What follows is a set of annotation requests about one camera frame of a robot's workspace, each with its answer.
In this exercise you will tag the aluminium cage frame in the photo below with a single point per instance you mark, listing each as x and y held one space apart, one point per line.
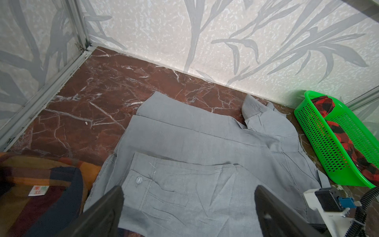
42 44

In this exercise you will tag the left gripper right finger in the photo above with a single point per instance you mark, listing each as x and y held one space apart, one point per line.
278 220

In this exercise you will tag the green plastic basket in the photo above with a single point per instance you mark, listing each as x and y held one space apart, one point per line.
335 160

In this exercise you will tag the grey long sleeve shirt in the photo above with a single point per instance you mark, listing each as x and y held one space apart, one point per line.
187 172

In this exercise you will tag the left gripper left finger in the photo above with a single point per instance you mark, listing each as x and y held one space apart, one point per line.
101 219

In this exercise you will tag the red black plaid shirt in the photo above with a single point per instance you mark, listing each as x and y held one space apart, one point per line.
325 105

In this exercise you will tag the folded multicolour plaid shirt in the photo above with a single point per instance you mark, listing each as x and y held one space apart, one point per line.
41 196

